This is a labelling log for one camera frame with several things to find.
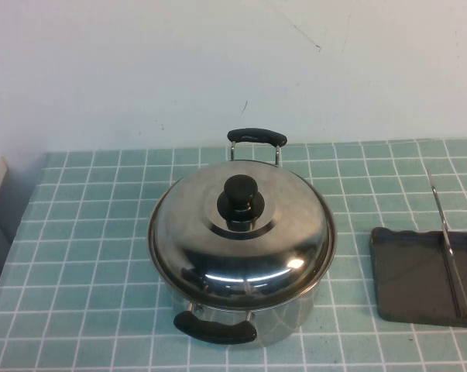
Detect stainless steel lid black knob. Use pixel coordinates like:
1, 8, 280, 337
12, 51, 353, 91
147, 159, 338, 307

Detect teal grid tablecloth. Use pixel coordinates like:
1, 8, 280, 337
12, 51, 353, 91
0, 138, 467, 372

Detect stainless steel pot black handles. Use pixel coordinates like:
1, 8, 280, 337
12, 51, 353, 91
146, 129, 339, 352

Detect black lid rack metal wire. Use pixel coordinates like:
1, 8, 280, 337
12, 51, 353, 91
370, 168, 467, 329

